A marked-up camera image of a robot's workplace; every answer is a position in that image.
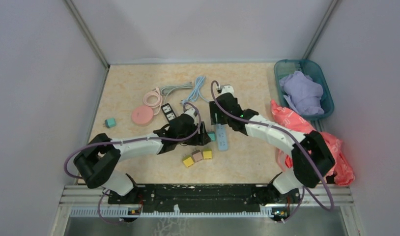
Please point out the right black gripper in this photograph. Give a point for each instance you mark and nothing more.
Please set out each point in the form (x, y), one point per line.
(214, 109)

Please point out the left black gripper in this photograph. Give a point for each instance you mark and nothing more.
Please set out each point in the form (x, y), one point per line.
(204, 138)

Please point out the green USB charger plug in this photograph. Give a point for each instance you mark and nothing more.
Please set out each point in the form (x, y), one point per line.
(212, 135)

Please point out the yellow charger plug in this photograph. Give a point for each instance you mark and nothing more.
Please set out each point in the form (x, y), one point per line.
(207, 154)
(188, 161)

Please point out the light blue power strip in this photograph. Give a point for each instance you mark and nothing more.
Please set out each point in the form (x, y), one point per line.
(221, 137)

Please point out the teal USB charger plug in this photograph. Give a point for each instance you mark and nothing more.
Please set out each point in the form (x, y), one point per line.
(110, 123)

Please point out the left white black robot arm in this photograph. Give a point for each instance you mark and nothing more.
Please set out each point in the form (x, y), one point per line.
(96, 164)

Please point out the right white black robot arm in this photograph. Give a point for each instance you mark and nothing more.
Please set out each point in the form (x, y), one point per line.
(312, 159)

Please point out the pink brown charger plug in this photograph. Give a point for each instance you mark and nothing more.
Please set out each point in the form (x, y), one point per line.
(197, 156)

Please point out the black power strip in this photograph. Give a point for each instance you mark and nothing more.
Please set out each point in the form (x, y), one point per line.
(168, 112)

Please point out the teal plastic basket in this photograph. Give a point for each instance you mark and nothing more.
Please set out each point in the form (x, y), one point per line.
(286, 67)

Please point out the lavender cloth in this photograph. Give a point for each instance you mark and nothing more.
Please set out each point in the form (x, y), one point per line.
(303, 95)

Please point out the red patterned plastic bag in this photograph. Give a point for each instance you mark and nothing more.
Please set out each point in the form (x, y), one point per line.
(342, 171)

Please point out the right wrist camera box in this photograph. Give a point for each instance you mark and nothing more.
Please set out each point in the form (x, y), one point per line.
(226, 89)

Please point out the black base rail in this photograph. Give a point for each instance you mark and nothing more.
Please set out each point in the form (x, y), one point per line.
(203, 198)

